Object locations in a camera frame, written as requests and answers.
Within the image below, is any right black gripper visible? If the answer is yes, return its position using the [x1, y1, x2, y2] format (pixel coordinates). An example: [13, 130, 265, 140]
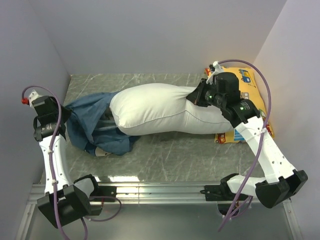
[187, 77, 227, 109]

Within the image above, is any blue cartoon pillowcase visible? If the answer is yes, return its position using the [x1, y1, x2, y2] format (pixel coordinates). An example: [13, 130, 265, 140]
[64, 92, 140, 157]

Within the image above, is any white pillow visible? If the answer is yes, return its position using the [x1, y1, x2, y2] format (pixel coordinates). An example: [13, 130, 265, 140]
[109, 83, 233, 136]

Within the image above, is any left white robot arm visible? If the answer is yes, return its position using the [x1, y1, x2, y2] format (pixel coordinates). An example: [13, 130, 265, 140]
[28, 93, 117, 229]

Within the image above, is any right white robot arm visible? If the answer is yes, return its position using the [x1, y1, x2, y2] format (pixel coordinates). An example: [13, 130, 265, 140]
[186, 72, 308, 209]

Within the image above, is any yellow car print pillow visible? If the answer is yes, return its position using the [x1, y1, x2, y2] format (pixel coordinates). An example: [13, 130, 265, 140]
[214, 66, 267, 144]

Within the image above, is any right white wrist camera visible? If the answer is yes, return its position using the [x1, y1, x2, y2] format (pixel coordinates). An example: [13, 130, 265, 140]
[206, 61, 224, 85]

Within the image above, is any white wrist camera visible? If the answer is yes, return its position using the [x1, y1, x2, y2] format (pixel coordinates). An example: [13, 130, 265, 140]
[206, 61, 224, 85]
[21, 90, 43, 108]

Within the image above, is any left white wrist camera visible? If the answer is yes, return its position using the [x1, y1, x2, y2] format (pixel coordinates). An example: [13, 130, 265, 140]
[21, 90, 43, 108]

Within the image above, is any aluminium mounting rail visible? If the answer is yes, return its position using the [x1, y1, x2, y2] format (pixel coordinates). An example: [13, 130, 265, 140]
[27, 182, 234, 204]

